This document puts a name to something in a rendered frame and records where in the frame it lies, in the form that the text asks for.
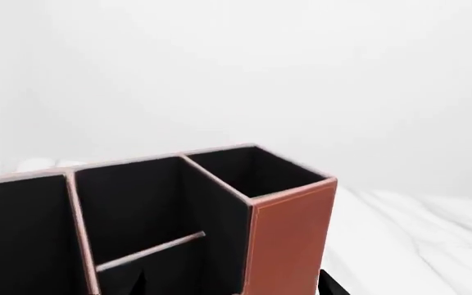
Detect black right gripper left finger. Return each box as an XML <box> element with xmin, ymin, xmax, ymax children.
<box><xmin>132</xmin><ymin>265</ymin><xmax>148</xmax><ymax>295</ymax></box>

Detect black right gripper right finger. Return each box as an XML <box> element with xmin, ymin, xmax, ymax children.
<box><xmin>318</xmin><ymin>269</ymin><xmax>352</xmax><ymax>295</ymax></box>

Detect brown leather desk caddy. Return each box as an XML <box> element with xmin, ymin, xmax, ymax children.
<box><xmin>0</xmin><ymin>143</ymin><xmax>338</xmax><ymax>295</ymax></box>

